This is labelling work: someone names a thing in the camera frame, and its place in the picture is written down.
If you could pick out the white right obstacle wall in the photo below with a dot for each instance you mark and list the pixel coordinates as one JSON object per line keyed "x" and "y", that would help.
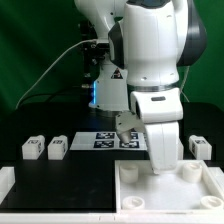
{"x": 217, "y": 181}

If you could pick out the white obstacle wall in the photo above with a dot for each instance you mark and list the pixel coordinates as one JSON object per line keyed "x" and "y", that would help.
{"x": 7, "y": 180}
{"x": 217, "y": 181}

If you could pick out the white square table top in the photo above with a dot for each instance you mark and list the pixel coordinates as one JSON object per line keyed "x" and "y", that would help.
{"x": 186, "y": 188}

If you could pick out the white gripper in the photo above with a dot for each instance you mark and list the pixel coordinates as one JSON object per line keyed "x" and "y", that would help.
{"x": 162, "y": 139}

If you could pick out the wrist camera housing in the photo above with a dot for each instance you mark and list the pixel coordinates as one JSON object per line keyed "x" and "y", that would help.
{"x": 157, "y": 107}

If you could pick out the white left obstacle wall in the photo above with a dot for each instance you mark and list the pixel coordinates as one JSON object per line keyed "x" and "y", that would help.
{"x": 7, "y": 180}

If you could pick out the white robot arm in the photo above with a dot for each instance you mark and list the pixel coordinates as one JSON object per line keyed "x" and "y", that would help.
{"x": 144, "y": 42}

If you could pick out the white front rail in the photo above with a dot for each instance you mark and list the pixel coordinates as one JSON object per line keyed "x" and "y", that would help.
{"x": 14, "y": 218}

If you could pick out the black camera on base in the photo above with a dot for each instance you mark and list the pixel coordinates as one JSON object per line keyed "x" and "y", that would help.
{"x": 100, "y": 45}

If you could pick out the white sheet with markers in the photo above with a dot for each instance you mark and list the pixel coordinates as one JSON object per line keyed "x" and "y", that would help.
{"x": 106, "y": 141}

